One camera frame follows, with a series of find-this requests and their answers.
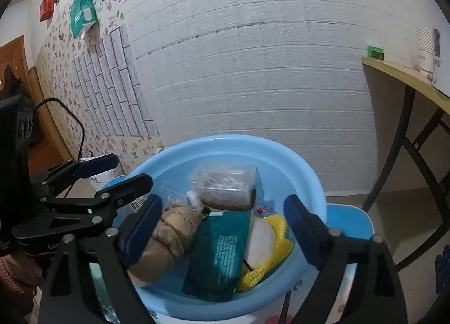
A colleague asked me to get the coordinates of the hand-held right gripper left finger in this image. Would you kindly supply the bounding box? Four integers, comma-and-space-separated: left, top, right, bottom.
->
37, 194, 164, 324

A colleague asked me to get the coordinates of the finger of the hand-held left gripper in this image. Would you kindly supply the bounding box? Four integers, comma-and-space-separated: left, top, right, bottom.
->
42, 153, 119, 193
40, 173, 154, 226

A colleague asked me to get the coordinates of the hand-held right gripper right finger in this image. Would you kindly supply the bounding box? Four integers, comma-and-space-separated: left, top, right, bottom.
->
283, 194, 408, 324

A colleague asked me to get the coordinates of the tan plush toy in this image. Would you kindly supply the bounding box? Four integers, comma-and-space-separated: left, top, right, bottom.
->
127, 205, 206, 287

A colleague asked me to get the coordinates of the clear bottle with metal cap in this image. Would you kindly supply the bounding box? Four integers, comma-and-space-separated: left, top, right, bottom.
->
255, 198, 282, 221

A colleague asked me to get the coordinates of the teal green packet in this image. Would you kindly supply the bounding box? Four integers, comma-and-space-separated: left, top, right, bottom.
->
181, 211, 252, 303

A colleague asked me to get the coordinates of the light blue plastic basin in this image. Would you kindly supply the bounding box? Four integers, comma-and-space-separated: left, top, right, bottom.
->
89, 134, 329, 321

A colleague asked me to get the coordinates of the sea print desktop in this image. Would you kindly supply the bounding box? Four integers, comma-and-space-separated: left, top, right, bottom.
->
88, 176, 374, 324

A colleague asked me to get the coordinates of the white plastic bag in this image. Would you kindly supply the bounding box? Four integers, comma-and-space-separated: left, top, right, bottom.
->
80, 156, 118, 191

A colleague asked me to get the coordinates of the white and yellow plush toy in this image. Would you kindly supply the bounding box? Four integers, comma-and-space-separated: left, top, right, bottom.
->
236, 213, 294, 293

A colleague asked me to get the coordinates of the clear bag with black item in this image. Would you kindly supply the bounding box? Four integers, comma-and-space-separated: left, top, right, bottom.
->
160, 180, 192, 207

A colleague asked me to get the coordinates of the cotton swab box with band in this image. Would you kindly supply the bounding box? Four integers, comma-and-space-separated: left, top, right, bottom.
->
188, 162, 259, 211

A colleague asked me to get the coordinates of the wooden door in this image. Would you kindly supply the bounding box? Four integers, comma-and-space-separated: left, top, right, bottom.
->
0, 37, 73, 173

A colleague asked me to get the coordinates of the blue slipper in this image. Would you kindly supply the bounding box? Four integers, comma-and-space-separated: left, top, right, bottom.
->
435, 245, 450, 294

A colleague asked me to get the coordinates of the green hanging packet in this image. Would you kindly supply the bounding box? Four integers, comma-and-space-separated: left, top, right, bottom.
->
69, 0, 98, 38

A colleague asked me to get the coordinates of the wooden side table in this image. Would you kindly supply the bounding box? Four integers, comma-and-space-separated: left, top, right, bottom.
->
361, 56, 450, 272

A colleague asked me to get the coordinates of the green small box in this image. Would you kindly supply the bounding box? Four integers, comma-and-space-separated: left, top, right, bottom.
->
366, 45, 385, 61

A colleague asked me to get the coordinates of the white ribbed cup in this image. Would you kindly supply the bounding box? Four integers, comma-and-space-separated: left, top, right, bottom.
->
415, 25, 437, 82

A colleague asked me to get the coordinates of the black cable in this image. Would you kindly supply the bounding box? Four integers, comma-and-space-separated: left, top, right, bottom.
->
33, 97, 87, 161

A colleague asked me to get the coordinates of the red wall box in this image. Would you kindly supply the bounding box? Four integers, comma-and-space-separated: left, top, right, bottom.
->
40, 0, 57, 22

